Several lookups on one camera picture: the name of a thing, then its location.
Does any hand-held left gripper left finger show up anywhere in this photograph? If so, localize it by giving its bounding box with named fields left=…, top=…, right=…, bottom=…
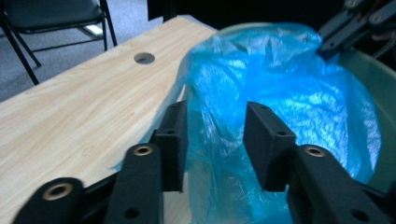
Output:
left=150, top=100, right=190, bottom=192

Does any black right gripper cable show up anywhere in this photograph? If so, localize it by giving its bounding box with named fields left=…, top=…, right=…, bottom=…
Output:
left=372, top=31, right=396, bottom=60

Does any blue plastic bin bag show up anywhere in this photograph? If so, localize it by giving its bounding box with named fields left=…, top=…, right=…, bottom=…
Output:
left=177, top=21, right=382, bottom=224

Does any green plastic waste bin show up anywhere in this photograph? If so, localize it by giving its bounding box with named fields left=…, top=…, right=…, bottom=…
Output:
left=218, top=21, right=396, bottom=194

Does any black folding chair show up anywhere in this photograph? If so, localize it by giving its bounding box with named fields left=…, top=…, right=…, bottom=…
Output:
left=0, top=0, right=119, bottom=87

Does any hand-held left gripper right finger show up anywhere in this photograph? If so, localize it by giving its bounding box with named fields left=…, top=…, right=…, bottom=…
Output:
left=242, top=101, right=297, bottom=192

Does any black curtain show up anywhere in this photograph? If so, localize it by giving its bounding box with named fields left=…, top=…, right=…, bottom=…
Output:
left=147, top=0, right=347, bottom=32

